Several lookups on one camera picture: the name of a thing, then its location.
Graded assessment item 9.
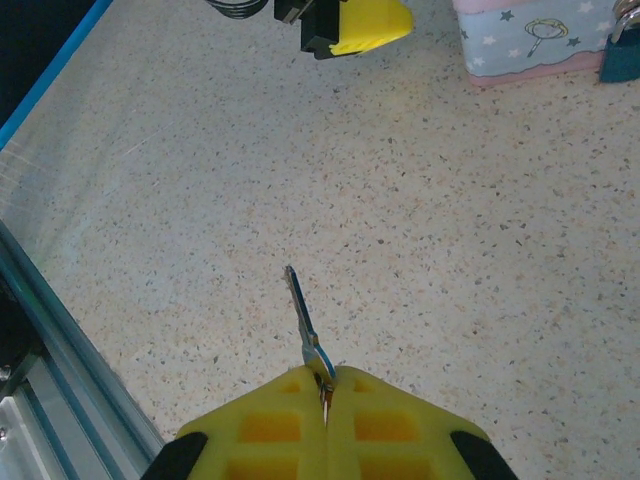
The long aluminium frame rail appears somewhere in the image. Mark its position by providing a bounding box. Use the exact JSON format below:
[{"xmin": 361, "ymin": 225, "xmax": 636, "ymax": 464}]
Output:
[{"xmin": 0, "ymin": 219, "xmax": 167, "ymax": 480}]

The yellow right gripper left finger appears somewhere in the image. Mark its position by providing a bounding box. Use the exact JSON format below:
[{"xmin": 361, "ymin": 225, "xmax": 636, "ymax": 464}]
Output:
[{"xmin": 142, "ymin": 365, "xmax": 330, "ymax": 480}]

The blue padlock with silver shackle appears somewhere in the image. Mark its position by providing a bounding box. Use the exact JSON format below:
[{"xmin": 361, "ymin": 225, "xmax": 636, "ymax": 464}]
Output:
[{"xmin": 598, "ymin": 0, "xmax": 640, "ymax": 84}]

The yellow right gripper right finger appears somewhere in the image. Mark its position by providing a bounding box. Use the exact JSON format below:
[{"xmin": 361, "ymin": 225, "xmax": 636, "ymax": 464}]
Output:
[{"xmin": 325, "ymin": 365, "xmax": 521, "ymax": 480}]

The clear plastic bag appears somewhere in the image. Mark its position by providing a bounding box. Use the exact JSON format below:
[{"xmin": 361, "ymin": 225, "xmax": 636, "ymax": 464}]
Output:
[{"xmin": 452, "ymin": 0, "xmax": 621, "ymax": 89}]

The blue table edge trim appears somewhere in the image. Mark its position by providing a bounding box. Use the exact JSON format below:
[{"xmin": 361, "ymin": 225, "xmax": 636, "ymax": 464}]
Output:
[{"xmin": 0, "ymin": 0, "xmax": 115, "ymax": 151}]

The small silver key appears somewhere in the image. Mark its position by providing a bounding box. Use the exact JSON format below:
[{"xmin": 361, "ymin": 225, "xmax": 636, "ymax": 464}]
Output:
[{"xmin": 283, "ymin": 265, "xmax": 337, "ymax": 431}]

